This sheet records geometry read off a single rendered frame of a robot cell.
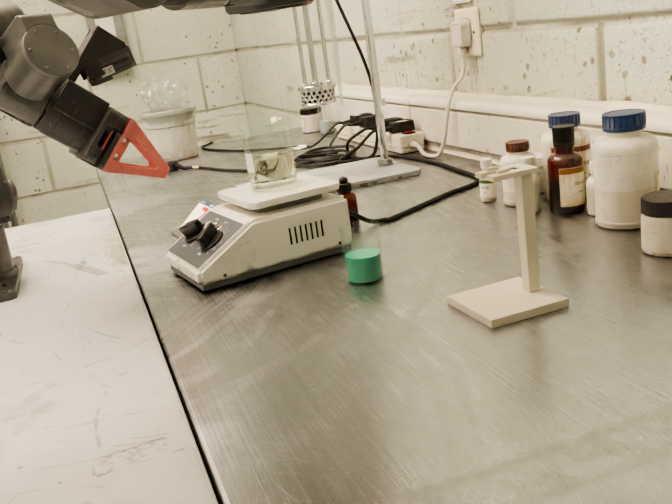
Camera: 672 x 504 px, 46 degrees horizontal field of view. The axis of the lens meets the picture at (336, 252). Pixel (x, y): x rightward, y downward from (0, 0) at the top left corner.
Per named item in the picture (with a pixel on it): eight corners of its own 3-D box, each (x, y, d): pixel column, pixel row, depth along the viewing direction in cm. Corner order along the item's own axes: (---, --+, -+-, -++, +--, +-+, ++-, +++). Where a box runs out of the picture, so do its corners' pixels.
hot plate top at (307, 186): (251, 211, 89) (250, 203, 89) (215, 198, 100) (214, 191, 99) (342, 188, 94) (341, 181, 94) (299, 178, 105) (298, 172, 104)
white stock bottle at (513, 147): (497, 206, 108) (491, 144, 105) (515, 197, 111) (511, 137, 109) (527, 208, 104) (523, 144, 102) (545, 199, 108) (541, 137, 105)
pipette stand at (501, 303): (491, 329, 67) (479, 183, 64) (447, 303, 75) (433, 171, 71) (569, 306, 70) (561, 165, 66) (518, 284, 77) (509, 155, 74)
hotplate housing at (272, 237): (202, 295, 88) (189, 227, 85) (168, 272, 99) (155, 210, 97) (371, 247, 97) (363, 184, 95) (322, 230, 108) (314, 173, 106)
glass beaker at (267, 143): (293, 193, 94) (282, 122, 91) (242, 197, 95) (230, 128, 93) (307, 180, 100) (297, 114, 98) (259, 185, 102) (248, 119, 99)
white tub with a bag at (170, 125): (142, 161, 203) (125, 78, 197) (194, 150, 209) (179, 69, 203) (157, 166, 191) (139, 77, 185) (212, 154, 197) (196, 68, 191)
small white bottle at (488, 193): (484, 198, 113) (481, 157, 111) (500, 198, 112) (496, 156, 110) (478, 202, 111) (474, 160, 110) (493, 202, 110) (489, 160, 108)
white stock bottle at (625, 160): (628, 234, 88) (624, 118, 84) (582, 224, 94) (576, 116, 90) (674, 220, 90) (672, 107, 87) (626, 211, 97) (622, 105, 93)
